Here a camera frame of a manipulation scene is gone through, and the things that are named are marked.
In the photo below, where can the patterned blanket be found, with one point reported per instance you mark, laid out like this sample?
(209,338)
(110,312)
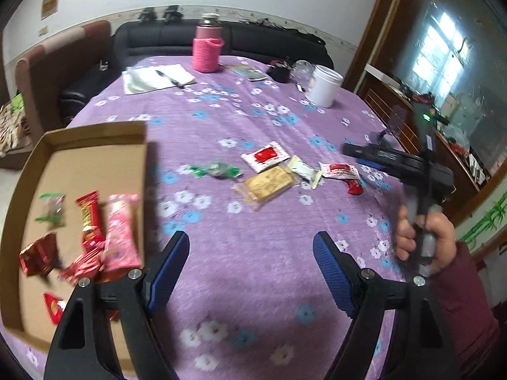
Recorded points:
(15,133)

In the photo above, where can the pink sleeved thermos bottle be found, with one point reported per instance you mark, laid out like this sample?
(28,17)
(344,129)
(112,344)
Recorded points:
(207,44)

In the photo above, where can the red white small packet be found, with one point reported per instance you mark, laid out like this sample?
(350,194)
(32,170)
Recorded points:
(340,171)

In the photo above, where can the black small pouch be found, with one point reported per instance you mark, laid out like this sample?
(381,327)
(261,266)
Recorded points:
(279,71)

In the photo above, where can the white red square packet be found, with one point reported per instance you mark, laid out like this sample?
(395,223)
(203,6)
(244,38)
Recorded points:
(269,156)

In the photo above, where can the green candy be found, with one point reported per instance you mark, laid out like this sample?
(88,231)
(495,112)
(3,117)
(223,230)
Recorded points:
(217,170)

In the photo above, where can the clear glass cup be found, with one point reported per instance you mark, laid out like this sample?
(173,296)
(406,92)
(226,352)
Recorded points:
(301,73)

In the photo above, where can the purple floral tablecloth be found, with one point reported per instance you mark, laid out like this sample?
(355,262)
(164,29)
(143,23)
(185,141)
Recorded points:
(251,302)

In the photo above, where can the person right forearm sleeve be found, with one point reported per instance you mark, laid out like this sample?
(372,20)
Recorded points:
(475,332)

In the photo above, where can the green-end clear candy packet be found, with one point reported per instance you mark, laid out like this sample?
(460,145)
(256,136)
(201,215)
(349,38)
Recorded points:
(53,209)

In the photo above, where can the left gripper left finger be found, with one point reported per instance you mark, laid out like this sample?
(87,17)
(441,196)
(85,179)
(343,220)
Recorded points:
(83,347)

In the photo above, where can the clear biscuit packet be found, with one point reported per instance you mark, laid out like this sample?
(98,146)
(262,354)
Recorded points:
(263,187)

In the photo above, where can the dark red gold-character packet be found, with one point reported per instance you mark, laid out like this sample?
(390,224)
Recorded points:
(40,257)

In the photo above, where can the phone on table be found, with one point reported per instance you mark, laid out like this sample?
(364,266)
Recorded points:
(247,72)

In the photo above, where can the person right hand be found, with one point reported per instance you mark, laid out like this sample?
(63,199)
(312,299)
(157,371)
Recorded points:
(434,225)

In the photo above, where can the cardboard tray box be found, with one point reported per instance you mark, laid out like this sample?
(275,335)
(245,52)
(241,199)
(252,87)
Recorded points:
(106,157)

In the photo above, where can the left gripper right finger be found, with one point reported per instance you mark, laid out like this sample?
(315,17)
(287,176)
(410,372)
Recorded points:
(420,346)

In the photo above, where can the black pen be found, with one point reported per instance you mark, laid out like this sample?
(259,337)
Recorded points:
(172,80)

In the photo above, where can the black phone stand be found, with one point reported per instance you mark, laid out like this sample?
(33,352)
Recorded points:
(393,129)

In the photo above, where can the small white green packet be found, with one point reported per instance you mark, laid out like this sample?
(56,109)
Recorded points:
(304,171)

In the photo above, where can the pink snack packet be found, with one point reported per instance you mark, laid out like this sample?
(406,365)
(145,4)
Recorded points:
(120,250)

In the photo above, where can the brown armchair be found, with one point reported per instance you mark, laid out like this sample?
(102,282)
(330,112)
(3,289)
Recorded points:
(57,78)

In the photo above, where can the white plastic jar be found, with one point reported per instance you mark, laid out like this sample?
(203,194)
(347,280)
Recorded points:
(323,86)

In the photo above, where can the white notepad paper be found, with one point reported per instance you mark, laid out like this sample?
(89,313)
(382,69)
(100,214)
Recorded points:
(145,79)

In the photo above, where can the red round-logo packet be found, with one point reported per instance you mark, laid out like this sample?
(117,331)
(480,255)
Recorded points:
(55,307)

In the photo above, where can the red black-label snack bar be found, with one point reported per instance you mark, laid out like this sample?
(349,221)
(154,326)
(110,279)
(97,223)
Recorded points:
(93,236)

